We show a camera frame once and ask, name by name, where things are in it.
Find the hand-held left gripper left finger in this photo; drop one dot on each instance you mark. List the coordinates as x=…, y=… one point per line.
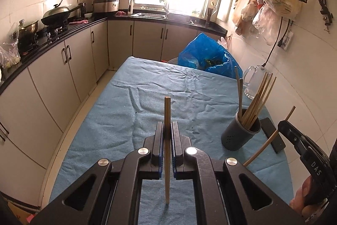
x=159, y=146

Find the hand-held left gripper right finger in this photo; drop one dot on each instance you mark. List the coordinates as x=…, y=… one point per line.
x=174, y=146

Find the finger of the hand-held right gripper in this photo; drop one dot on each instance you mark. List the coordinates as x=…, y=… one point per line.
x=295, y=136

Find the wooden chopstick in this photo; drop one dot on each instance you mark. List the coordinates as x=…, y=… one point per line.
x=167, y=111
x=260, y=150

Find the bunch of wooden chopsticks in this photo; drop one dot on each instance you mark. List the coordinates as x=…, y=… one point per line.
x=256, y=103

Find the black utensil holder cup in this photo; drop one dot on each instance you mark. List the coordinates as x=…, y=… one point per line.
x=234, y=138

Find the person's right hand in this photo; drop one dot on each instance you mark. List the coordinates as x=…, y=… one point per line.
x=297, y=198

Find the black phone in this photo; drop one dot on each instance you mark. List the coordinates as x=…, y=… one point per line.
x=273, y=138

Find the blue towel table cover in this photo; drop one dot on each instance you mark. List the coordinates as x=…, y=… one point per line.
x=147, y=98

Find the clear glass mug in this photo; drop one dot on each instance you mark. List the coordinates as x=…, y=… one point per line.
x=254, y=82

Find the white power strip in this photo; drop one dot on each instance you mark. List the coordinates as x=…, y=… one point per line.
x=286, y=40

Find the blue plastic bag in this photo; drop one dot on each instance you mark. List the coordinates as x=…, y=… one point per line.
x=202, y=45

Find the white plastic bag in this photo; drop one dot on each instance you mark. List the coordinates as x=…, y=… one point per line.
x=222, y=42

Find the beige lower kitchen cabinets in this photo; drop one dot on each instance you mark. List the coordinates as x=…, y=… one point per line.
x=50, y=88

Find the black kitchen countertop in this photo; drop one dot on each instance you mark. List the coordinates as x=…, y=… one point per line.
x=184, y=20

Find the steel kitchen sink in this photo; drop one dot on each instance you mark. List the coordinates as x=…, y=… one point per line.
x=147, y=15

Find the hanging clear plastic bags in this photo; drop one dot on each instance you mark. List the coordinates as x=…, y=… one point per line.
x=244, y=14

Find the dark chopstick caddy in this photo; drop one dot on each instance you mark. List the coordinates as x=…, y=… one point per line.
x=209, y=15

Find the pink cloth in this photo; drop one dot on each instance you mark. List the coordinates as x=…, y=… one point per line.
x=120, y=13
x=79, y=22

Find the steel faucet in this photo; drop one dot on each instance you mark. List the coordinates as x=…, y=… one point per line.
x=166, y=7

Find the white bottle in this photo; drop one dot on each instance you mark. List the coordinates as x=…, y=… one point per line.
x=131, y=6

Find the white cutting board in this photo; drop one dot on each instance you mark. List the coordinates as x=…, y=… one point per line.
x=225, y=8

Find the hanging ladle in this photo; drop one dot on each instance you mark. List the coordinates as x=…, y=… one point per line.
x=214, y=3

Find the small bowl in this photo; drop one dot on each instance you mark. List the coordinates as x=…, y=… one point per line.
x=88, y=15

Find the stainless steel countertop appliance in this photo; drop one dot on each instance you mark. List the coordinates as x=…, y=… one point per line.
x=105, y=6

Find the black gas stove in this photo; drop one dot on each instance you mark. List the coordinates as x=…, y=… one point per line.
x=54, y=30

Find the cardboard box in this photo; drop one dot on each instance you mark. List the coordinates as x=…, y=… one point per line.
x=17, y=211

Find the wok with steel lid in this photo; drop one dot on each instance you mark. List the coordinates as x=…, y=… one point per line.
x=55, y=14

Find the clear bag with food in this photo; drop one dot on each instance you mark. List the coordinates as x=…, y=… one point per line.
x=9, y=56

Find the steel cooking pot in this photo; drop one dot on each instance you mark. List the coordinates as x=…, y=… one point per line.
x=26, y=30

